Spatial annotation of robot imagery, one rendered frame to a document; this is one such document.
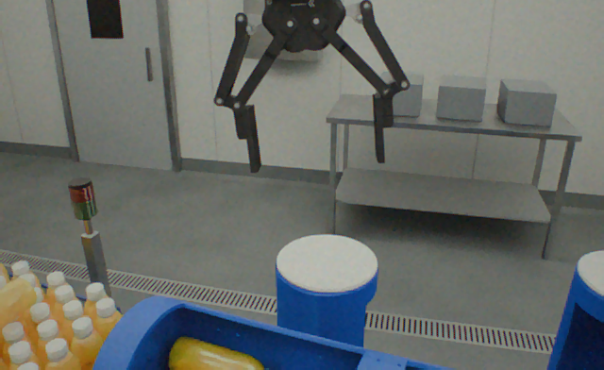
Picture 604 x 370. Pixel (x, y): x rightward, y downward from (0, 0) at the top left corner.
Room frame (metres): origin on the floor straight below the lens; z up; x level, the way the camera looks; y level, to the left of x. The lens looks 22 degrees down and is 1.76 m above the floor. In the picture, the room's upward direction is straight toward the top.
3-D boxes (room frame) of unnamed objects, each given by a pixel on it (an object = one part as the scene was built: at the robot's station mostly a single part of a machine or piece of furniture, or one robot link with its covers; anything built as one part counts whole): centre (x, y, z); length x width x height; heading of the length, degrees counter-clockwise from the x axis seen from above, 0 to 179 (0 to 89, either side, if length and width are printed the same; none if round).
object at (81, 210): (1.15, 0.60, 1.18); 0.06 x 0.06 x 0.05
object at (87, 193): (1.15, 0.60, 1.23); 0.06 x 0.06 x 0.04
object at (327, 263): (1.12, -0.07, 1.03); 0.28 x 0.28 x 0.01
